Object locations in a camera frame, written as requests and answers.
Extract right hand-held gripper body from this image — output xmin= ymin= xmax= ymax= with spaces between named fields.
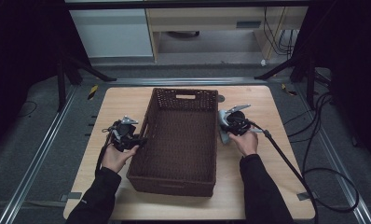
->
xmin=224 ymin=104 xmax=253 ymax=137

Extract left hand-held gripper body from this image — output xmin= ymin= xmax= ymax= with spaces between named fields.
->
xmin=102 ymin=115 xmax=144 ymax=153

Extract brown woven basket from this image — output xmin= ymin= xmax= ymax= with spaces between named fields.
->
xmin=126 ymin=87 xmax=219 ymax=198

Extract person's right hand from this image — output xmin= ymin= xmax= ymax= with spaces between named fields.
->
xmin=228 ymin=131 xmax=259 ymax=157

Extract person's left hand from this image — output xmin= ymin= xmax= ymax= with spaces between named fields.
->
xmin=102 ymin=143 xmax=140 ymax=174

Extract yellow black tape strip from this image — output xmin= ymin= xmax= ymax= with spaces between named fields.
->
xmin=87 ymin=84 xmax=99 ymax=101
xmin=281 ymin=83 xmax=298 ymax=97

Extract black metal stand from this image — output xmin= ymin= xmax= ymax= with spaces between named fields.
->
xmin=254 ymin=52 xmax=318 ymax=110
xmin=56 ymin=52 xmax=117 ymax=112

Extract grey desk label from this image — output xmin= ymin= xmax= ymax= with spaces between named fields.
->
xmin=236 ymin=21 xmax=262 ymax=30

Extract dark object under desk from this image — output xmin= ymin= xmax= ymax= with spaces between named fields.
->
xmin=168 ymin=30 xmax=200 ymax=39

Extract white cabinet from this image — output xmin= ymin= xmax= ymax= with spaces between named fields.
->
xmin=69 ymin=8 xmax=154 ymax=59

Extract light wooden desk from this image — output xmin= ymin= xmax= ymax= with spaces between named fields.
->
xmin=145 ymin=7 xmax=309 ymax=62

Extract black curtain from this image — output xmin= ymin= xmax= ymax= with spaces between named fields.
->
xmin=0 ymin=0 xmax=91 ymax=150
xmin=298 ymin=0 xmax=371 ymax=169

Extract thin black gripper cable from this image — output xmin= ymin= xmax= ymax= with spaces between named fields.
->
xmin=94 ymin=127 xmax=113 ymax=172

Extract metal floor rail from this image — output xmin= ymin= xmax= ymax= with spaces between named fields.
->
xmin=107 ymin=77 xmax=268 ymax=87
xmin=294 ymin=83 xmax=371 ymax=224
xmin=0 ymin=83 xmax=79 ymax=224

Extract grey table bracket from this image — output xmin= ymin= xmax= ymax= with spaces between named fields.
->
xmin=296 ymin=191 xmax=319 ymax=202
xmin=60 ymin=191 xmax=83 ymax=203

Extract hanging black cable bundle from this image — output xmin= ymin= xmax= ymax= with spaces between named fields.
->
xmin=262 ymin=7 xmax=299 ymax=57

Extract thin looped floor cable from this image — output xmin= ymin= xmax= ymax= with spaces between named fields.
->
xmin=17 ymin=100 xmax=38 ymax=119

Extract black floor cables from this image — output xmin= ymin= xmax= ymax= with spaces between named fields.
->
xmin=282 ymin=91 xmax=360 ymax=214

